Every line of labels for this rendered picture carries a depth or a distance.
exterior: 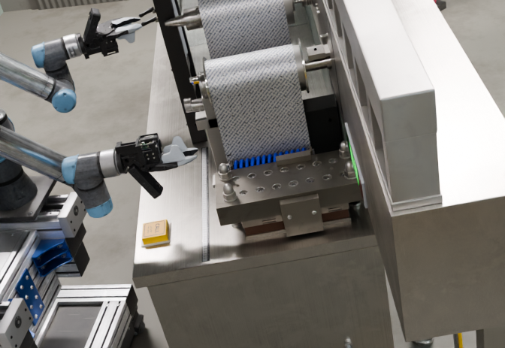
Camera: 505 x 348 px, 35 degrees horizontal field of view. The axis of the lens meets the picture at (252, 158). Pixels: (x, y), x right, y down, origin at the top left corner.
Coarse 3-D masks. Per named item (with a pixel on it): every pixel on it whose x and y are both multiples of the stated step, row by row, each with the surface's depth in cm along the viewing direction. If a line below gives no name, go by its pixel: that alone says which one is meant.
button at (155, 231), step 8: (144, 224) 224; (152, 224) 224; (160, 224) 223; (168, 224) 225; (144, 232) 221; (152, 232) 221; (160, 232) 220; (144, 240) 219; (152, 240) 220; (160, 240) 220
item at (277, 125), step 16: (288, 96) 212; (224, 112) 213; (240, 112) 214; (256, 112) 214; (272, 112) 214; (288, 112) 214; (304, 112) 215; (224, 128) 216; (240, 128) 216; (256, 128) 217; (272, 128) 217; (288, 128) 217; (304, 128) 217; (224, 144) 219; (240, 144) 219; (256, 144) 220; (272, 144) 220; (288, 144) 220; (304, 144) 220
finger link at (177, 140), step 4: (176, 136) 216; (176, 140) 217; (180, 140) 217; (172, 144) 217; (176, 144) 217; (180, 144) 217; (184, 144) 217; (164, 148) 217; (168, 148) 217; (180, 148) 218; (184, 148) 218; (188, 148) 218; (192, 148) 218; (196, 148) 217; (164, 152) 218; (168, 152) 218; (184, 152) 217; (188, 152) 217; (192, 152) 217
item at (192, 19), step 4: (188, 8) 230; (192, 8) 229; (196, 8) 229; (184, 12) 229; (188, 12) 228; (192, 12) 228; (196, 12) 228; (184, 16) 228; (188, 16) 228; (192, 16) 228; (196, 16) 228; (200, 16) 228; (184, 20) 228; (188, 20) 228; (192, 20) 228; (196, 20) 228; (200, 20) 229; (188, 24) 229; (192, 24) 229; (196, 24) 229; (200, 24) 229; (188, 28) 230; (192, 28) 230; (196, 28) 230; (200, 28) 231
